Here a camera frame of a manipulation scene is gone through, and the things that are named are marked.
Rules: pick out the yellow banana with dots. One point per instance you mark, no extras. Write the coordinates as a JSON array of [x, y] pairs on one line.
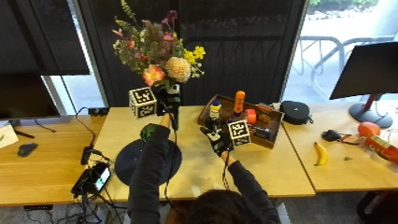
[[321, 155]]

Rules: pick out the orange ball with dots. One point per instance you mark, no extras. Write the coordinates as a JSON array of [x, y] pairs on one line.
[[369, 128]]

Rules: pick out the black monitor on red stand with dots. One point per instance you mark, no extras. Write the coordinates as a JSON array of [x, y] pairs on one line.
[[369, 71]]

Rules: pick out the orange tape roll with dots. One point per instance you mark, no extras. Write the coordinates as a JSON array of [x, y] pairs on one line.
[[251, 116]]

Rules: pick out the black computer mouse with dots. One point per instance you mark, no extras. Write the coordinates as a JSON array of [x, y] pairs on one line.
[[27, 149]]

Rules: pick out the white marker cube on left glove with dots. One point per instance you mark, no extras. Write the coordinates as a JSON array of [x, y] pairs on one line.
[[143, 102]]

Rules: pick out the black power strip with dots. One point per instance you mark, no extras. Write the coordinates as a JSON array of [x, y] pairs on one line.
[[38, 207]]

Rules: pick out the orange bottle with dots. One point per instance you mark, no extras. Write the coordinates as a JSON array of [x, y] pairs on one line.
[[239, 102]]

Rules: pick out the black round case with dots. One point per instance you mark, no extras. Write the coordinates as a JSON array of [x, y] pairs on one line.
[[295, 112]]

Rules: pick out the mixed flower bouquet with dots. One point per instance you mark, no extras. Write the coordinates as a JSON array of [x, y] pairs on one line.
[[160, 53]]

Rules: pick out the white paper sheet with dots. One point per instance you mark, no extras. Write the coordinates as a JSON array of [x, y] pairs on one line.
[[7, 137]]

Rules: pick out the black phone with lit screen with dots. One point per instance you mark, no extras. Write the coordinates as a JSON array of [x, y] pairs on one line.
[[98, 179]]

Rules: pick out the red cylindrical can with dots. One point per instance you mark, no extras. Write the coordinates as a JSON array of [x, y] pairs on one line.
[[383, 148]]

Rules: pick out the grey metal bike rack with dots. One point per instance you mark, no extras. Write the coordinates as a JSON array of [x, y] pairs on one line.
[[324, 59]]

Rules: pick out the blue and yellow bottle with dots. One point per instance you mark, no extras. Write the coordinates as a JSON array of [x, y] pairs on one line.
[[215, 109]]

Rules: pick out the small black box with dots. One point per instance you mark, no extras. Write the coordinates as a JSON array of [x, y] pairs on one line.
[[99, 111]]

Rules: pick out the black power adapter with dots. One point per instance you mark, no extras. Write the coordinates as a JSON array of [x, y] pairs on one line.
[[86, 155]]

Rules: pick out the brown wooden box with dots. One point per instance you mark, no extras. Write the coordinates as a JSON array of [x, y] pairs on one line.
[[265, 130]]

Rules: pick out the white marker cube on glove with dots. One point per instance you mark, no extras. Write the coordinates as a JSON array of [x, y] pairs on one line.
[[239, 132], [143, 102]]

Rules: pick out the small green scrap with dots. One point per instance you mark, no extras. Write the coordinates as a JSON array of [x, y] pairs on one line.
[[348, 158]]

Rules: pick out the black round mat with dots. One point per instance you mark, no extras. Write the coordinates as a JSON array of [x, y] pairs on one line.
[[124, 161]]

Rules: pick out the black window blind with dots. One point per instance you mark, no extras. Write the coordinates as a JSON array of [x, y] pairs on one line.
[[42, 34]]

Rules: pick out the person's left hand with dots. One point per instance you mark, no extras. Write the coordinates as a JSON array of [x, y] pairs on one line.
[[168, 99]]

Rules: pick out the person's right hand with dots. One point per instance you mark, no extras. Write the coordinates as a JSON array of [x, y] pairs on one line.
[[219, 141]]

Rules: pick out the white marker cube on right glove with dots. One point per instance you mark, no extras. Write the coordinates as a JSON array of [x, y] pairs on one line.
[[239, 132]]

